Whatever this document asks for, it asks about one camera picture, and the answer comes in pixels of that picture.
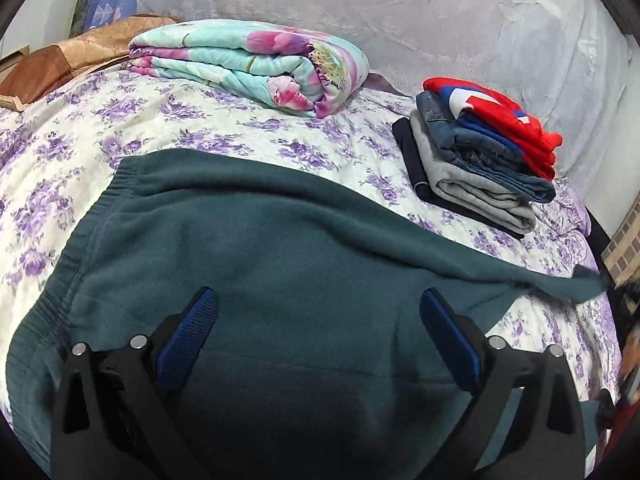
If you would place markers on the white embroidered quilt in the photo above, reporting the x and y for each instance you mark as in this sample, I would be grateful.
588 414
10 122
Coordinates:
400 10

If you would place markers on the blue folded garment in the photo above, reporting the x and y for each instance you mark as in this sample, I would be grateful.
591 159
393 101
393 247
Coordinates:
480 127

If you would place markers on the red folded garment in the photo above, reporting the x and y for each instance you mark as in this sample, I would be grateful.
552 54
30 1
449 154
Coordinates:
500 110

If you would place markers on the folded floral blanket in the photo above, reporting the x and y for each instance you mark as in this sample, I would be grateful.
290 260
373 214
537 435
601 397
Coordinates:
225 55

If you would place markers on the purple floral bedspread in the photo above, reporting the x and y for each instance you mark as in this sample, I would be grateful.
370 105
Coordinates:
200 120

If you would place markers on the folded grey sweatpants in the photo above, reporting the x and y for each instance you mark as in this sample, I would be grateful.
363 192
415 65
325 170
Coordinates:
450 180

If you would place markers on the folded blue jeans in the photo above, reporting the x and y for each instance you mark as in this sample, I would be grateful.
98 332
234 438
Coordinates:
450 135

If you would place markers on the cardboard box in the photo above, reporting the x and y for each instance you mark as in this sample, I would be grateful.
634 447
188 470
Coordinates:
12 62

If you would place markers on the teal fleece pants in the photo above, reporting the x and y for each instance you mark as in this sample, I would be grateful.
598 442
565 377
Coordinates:
300 260

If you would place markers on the brown satin cushion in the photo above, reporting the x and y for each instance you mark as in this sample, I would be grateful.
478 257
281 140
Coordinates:
65 55

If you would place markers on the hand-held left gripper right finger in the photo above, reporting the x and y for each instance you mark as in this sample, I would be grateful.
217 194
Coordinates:
445 332

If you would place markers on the folded black garment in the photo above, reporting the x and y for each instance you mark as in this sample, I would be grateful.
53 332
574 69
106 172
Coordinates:
407 155

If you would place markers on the beige striped curtain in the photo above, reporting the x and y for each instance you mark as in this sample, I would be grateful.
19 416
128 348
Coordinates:
625 255

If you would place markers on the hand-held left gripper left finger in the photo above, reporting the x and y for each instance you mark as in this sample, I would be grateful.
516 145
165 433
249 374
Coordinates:
192 327

